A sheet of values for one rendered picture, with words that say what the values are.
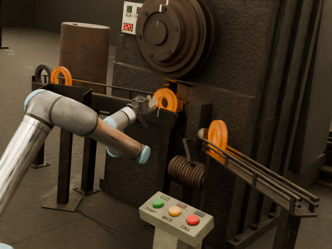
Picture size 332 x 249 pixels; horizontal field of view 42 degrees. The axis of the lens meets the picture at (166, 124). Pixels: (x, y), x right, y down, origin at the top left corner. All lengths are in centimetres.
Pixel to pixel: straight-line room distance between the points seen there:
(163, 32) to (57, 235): 121
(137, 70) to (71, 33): 260
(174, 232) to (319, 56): 171
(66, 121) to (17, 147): 20
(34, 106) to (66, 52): 352
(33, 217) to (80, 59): 280
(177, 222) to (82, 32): 384
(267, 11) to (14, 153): 131
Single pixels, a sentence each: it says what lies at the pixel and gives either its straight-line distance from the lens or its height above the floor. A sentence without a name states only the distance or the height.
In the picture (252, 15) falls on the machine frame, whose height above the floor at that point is 126.
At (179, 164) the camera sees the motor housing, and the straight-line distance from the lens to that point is 215.
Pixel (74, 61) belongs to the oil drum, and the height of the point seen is 48.
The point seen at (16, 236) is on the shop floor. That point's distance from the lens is 247.
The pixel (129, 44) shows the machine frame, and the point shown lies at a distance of 269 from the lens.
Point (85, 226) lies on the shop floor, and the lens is 256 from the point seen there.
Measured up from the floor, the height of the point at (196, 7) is 126.
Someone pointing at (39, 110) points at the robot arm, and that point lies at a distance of 167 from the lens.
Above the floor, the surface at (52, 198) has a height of 1.
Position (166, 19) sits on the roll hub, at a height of 119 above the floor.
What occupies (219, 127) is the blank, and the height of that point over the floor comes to 76.
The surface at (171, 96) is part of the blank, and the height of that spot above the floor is 79.
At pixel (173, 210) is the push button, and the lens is 148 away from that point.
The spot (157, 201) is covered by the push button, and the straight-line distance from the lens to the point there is 152.
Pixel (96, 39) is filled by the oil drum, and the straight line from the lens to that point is 509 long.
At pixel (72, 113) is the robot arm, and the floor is 84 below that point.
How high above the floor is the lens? 128
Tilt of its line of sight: 16 degrees down
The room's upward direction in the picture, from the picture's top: 7 degrees clockwise
